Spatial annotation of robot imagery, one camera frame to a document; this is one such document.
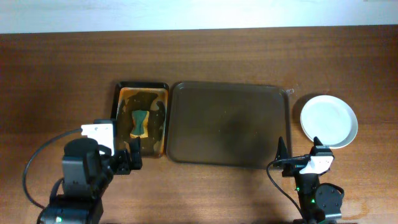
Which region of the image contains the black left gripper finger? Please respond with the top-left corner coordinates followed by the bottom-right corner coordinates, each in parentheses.
top-left (113, 149), bottom-right (131, 175)
top-left (129, 138), bottom-right (142, 170)

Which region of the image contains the grey-white plate with sauce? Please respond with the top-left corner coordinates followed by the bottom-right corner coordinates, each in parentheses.
top-left (300, 95), bottom-right (358, 149)

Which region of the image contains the yellow green scrub sponge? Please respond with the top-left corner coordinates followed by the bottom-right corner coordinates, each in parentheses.
top-left (130, 110), bottom-right (149, 138)

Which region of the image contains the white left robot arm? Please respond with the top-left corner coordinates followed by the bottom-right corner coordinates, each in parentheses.
top-left (37, 119), bottom-right (142, 224)

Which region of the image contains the large brown serving tray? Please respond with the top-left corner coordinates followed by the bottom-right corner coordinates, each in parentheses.
top-left (166, 82), bottom-right (292, 169)

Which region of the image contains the small black sponge tray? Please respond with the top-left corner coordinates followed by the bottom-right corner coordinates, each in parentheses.
top-left (111, 82), bottom-right (169, 157)

